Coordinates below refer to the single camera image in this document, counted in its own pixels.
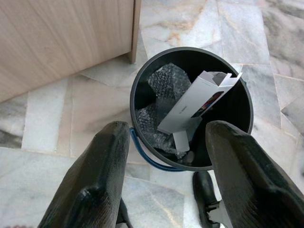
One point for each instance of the black robot foot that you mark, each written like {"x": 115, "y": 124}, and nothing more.
{"x": 204, "y": 187}

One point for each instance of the long white carton box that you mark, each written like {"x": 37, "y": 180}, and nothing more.
{"x": 190, "y": 107}

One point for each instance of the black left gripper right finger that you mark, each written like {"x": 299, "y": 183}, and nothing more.
{"x": 249, "y": 178}

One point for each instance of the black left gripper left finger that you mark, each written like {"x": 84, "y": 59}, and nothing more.
{"x": 95, "y": 178}

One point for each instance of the light wooden cabinet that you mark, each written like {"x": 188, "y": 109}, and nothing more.
{"x": 59, "y": 35}

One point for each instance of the clear bubble wrap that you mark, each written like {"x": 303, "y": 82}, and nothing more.
{"x": 166, "y": 80}

